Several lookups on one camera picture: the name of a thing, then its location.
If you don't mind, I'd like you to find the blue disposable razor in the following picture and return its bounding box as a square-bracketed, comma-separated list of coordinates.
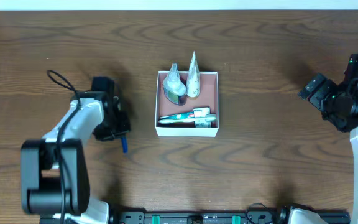
[121, 135, 128, 154]

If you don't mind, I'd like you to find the clear spray bottle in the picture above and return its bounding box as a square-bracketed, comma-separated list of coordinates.
[163, 63, 186, 106]

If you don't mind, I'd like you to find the red teal toothpaste tube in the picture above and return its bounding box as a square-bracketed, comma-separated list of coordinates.
[160, 107, 211, 120]

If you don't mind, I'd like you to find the white cream tube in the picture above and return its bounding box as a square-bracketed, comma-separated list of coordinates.
[186, 52, 201, 98]

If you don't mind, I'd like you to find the green white toothbrush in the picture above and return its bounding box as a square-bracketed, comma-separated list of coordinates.
[158, 114, 217, 124]

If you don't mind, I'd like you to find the green soap packet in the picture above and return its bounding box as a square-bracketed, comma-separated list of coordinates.
[195, 120, 212, 128]

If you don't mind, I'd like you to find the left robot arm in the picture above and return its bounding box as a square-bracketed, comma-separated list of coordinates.
[21, 77, 130, 223]

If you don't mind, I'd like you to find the white open cardboard box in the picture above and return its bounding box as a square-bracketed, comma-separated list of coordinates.
[154, 71, 219, 138]

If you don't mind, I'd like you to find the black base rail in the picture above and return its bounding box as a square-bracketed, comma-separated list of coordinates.
[39, 210, 351, 224]

